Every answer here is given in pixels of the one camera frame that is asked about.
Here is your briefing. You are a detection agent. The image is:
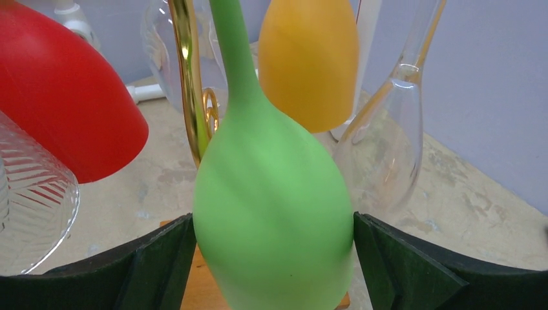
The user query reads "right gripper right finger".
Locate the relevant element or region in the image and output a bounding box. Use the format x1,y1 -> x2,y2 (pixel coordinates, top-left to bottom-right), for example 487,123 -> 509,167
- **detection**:
353,212 -> 547,309

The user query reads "red plastic goblet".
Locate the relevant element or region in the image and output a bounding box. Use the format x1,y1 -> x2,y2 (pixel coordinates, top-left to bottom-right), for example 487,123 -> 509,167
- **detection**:
1,1 -> 149,183

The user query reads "green plastic cup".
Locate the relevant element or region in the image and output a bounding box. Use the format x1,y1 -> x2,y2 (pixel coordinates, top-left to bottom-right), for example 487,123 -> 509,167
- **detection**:
192,0 -> 355,310

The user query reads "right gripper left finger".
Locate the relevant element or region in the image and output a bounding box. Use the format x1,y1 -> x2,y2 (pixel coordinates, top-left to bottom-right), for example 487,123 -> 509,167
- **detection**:
1,214 -> 196,309

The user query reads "ribbed clear wine glass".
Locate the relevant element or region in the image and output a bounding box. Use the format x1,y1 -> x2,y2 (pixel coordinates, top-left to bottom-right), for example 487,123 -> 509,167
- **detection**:
333,1 -> 446,222

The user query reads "gold wire wine glass rack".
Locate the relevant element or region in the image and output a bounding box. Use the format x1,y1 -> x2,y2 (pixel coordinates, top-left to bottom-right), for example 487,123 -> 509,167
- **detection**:
160,0 -> 352,310

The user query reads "yellow plastic goblet front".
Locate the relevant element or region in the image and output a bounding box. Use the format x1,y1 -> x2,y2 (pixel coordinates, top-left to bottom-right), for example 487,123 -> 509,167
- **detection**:
258,0 -> 359,133

